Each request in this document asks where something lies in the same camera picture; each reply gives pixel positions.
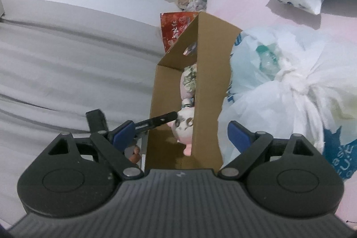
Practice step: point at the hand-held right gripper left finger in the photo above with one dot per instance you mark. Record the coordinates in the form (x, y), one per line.
(122, 134)

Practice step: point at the brown cardboard box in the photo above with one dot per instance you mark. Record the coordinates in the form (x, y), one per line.
(212, 73)

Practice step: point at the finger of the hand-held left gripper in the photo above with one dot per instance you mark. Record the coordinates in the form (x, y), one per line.
(159, 119)
(96, 119)

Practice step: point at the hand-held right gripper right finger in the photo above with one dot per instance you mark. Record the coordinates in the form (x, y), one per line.
(239, 134)

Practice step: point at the pink plush toy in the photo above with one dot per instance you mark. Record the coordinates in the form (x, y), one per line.
(181, 123)

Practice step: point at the person's left hand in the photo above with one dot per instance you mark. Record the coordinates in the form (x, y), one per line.
(135, 155)

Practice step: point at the green white fluffy toy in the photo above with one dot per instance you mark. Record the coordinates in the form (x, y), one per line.
(191, 76)

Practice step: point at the white plastic bag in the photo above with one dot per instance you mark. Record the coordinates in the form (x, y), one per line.
(279, 104)

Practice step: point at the red snack bag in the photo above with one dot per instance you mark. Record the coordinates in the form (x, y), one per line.
(175, 29)

